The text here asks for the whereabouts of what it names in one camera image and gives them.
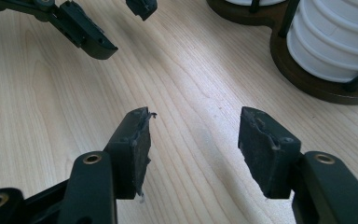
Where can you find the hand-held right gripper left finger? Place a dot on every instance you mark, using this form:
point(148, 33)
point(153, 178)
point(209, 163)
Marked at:
point(127, 161)

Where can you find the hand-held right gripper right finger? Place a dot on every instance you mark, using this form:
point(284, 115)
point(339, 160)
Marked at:
point(267, 161)

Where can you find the stack of white cups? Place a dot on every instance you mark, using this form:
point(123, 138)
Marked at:
point(332, 40)

